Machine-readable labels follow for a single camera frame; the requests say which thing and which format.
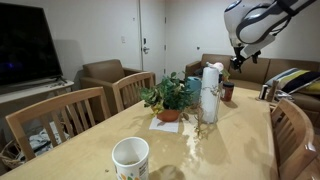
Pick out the wicker basket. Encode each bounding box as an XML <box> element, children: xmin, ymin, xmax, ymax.
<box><xmin>0</xmin><ymin>139</ymin><xmax>32</xmax><ymax>170</ymax></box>

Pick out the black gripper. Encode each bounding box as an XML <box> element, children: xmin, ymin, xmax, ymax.
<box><xmin>229</xmin><ymin>46</ymin><xmax>249</xmax><ymax>72</ymax></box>

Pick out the metal paper towel holder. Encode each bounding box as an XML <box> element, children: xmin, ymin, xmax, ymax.
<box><xmin>199</xmin><ymin>113</ymin><xmax>222</xmax><ymax>126</ymax></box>

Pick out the small wooden block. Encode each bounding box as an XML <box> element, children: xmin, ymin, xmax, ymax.
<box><xmin>266</xmin><ymin>79</ymin><xmax>280</xmax><ymax>103</ymax></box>

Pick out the brown leather armchair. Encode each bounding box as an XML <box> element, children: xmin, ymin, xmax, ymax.
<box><xmin>79</xmin><ymin>59</ymin><xmax>156</xmax><ymax>116</ymax></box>

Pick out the teal watering can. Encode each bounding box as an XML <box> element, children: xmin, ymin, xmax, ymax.
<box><xmin>184</xmin><ymin>76</ymin><xmax>203</xmax><ymax>105</ymax></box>

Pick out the grey white cloth heap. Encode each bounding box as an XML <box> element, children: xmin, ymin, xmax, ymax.
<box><xmin>28</xmin><ymin>121</ymin><xmax>72</xmax><ymax>158</ymax></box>

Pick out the brown jar black lid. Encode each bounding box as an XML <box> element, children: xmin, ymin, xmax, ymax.
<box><xmin>221</xmin><ymin>81</ymin><xmax>235</xmax><ymax>102</ymax></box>

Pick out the white door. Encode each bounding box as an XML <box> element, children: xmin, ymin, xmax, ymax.
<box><xmin>139</xmin><ymin>0</ymin><xmax>166</xmax><ymax>82</ymax></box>

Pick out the light wooden dining chair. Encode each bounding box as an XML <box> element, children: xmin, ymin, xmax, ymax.
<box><xmin>112</xmin><ymin>71</ymin><xmax>156</xmax><ymax>113</ymax></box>
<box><xmin>4</xmin><ymin>86</ymin><xmax>112</xmax><ymax>163</ymax></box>
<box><xmin>270</xmin><ymin>98</ymin><xmax>319</xmax><ymax>180</ymax></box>

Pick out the white printed cardboard canister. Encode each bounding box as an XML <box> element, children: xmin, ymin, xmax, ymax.
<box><xmin>111</xmin><ymin>136</ymin><xmax>150</xmax><ymax>180</ymax></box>

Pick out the white paper sheet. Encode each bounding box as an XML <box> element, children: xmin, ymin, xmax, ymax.
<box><xmin>148</xmin><ymin>115</ymin><xmax>181</xmax><ymax>134</ymax></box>

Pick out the white paper towel roll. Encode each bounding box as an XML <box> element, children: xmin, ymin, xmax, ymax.
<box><xmin>200</xmin><ymin>66</ymin><xmax>221</xmax><ymax>124</ymax></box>

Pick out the striped throw pillow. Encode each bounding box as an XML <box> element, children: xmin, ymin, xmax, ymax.
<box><xmin>264</xmin><ymin>68</ymin><xmax>320</xmax><ymax>95</ymax></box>

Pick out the green potted plant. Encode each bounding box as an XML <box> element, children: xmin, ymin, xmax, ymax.
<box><xmin>139</xmin><ymin>71</ymin><xmax>204</xmax><ymax>137</ymax></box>

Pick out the yellow throw pillow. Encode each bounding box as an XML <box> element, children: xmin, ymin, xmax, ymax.
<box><xmin>299</xmin><ymin>81</ymin><xmax>320</xmax><ymax>97</ymax></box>

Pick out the small silver black can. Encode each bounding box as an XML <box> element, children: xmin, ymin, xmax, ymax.
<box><xmin>259</xmin><ymin>84</ymin><xmax>269</xmax><ymax>101</ymax></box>

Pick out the pale television stand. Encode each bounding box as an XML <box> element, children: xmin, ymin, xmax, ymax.
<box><xmin>0</xmin><ymin>79</ymin><xmax>75</xmax><ymax>134</ymax></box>

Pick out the black flat screen television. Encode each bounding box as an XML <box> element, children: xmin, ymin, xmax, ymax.
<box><xmin>0</xmin><ymin>3</ymin><xmax>64</xmax><ymax>96</ymax></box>

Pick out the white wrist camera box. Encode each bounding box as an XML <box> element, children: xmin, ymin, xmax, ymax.
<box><xmin>239</xmin><ymin>33</ymin><xmax>277</xmax><ymax>60</ymax></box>

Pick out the brown leather sofa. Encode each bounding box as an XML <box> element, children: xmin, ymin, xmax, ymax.
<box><xmin>184</xmin><ymin>53</ymin><xmax>320</xmax><ymax>116</ymax></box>

